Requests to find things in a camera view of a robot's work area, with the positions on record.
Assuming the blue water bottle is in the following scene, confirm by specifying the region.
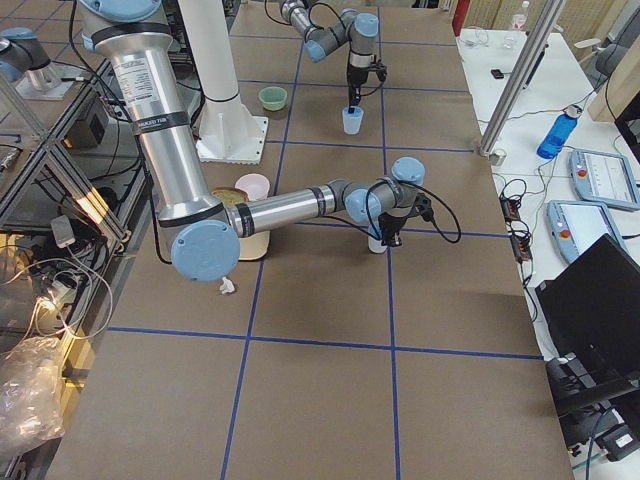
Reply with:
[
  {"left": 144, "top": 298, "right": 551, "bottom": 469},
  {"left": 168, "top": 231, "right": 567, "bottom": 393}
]
[{"left": 536, "top": 104, "right": 583, "bottom": 160}]

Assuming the cream toaster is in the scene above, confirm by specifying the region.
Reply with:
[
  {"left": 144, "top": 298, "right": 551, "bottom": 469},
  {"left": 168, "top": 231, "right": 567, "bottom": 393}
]
[{"left": 239, "top": 231, "right": 271, "bottom": 261}]

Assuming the pink bowl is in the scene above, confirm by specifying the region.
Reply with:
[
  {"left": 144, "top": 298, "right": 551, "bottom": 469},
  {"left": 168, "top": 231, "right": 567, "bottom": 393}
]
[{"left": 235, "top": 173, "right": 271, "bottom": 201}]

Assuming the aluminium frame post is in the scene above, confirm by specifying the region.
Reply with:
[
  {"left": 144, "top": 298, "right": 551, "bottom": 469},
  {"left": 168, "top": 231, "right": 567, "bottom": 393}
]
[{"left": 477, "top": 0, "right": 566, "bottom": 157}]

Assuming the green bowl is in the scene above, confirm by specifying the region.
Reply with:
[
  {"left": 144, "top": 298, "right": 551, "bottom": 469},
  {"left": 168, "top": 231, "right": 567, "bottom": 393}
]
[{"left": 258, "top": 86, "right": 288, "bottom": 111}]

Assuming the upper teach pendant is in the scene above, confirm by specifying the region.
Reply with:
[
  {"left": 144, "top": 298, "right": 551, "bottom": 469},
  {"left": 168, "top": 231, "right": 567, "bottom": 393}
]
[{"left": 569, "top": 149, "right": 639, "bottom": 211}]

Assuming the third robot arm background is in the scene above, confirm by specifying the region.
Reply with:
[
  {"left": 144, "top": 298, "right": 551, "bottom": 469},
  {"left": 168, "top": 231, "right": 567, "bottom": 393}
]
[{"left": 1, "top": 27, "right": 70, "bottom": 101}]

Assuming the black monitor stand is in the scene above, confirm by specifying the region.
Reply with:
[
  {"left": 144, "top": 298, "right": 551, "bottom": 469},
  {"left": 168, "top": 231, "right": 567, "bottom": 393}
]
[{"left": 545, "top": 353, "right": 639, "bottom": 418}]

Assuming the blue cup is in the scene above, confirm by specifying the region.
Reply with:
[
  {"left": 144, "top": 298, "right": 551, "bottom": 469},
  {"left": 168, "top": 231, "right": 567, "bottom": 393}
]
[
  {"left": 342, "top": 106, "right": 364, "bottom": 135},
  {"left": 368, "top": 223, "right": 387, "bottom": 254}
]

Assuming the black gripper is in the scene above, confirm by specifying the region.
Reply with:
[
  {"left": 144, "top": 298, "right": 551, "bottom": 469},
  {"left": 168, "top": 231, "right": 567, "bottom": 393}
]
[
  {"left": 378, "top": 213, "right": 410, "bottom": 247},
  {"left": 346, "top": 63, "right": 387, "bottom": 114}
]

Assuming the bread slice in toaster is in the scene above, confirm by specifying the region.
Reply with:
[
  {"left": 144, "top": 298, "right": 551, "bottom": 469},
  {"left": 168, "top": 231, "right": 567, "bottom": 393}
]
[{"left": 212, "top": 187, "right": 249, "bottom": 207}]

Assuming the white camera pole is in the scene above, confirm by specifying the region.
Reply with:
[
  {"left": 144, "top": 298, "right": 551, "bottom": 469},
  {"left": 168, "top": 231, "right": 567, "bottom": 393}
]
[{"left": 179, "top": 0, "right": 239, "bottom": 103}]

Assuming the black laptop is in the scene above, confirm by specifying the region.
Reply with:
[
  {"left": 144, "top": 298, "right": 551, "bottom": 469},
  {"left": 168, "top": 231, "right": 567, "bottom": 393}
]
[{"left": 533, "top": 232, "right": 640, "bottom": 361}]

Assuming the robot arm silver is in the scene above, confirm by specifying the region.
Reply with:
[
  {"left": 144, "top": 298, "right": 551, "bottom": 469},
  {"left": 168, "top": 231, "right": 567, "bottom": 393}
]
[
  {"left": 265, "top": 0, "right": 387, "bottom": 118},
  {"left": 79, "top": 1, "right": 430, "bottom": 282}
]

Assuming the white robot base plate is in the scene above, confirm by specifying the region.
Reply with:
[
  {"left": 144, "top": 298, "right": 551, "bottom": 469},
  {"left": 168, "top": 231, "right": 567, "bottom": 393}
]
[{"left": 196, "top": 115, "right": 269, "bottom": 165}]

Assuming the crumpled plastic bag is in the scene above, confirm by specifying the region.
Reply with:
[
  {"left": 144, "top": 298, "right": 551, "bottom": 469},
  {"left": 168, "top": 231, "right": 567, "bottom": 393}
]
[{"left": 1, "top": 337, "right": 64, "bottom": 460}]

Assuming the lower teach pendant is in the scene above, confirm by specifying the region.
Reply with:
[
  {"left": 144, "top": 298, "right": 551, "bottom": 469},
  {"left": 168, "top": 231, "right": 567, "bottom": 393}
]
[{"left": 546, "top": 200, "right": 627, "bottom": 264}]

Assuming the orange black power strip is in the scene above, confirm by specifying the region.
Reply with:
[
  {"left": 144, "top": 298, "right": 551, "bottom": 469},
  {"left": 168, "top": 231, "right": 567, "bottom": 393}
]
[{"left": 500, "top": 196, "right": 533, "bottom": 264}]

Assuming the teach pendant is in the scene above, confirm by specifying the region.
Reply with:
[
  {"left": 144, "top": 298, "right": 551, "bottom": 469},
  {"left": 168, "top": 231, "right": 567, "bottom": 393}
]
[
  {"left": 569, "top": 149, "right": 639, "bottom": 211},
  {"left": 546, "top": 200, "right": 627, "bottom": 264}
]

